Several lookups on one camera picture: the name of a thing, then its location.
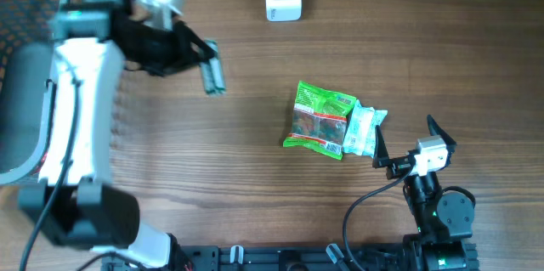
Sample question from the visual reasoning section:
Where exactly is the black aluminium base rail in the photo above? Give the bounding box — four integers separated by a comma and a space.
100, 243, 480, 271

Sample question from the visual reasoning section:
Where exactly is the green white gum pack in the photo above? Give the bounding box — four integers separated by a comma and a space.
200, 40, 226, 96

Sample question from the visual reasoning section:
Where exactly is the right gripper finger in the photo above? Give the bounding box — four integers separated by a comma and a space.
427, 115, 457, 152
372, 126, 390, 168

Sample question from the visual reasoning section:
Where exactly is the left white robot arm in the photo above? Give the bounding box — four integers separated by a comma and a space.
19, 0, 218, 270

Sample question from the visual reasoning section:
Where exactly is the grey plastic mesh basket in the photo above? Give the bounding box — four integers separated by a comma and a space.
1, 0, 68, 184

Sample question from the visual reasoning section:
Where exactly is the teal tissue pack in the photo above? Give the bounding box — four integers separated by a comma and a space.
343, 100, 388, 157

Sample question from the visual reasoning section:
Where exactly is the green gummy candy bag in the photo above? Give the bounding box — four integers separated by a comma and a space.
283, 81, 357, 160

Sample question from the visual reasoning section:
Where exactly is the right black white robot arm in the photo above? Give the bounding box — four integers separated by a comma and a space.
373, 116, 479, 270

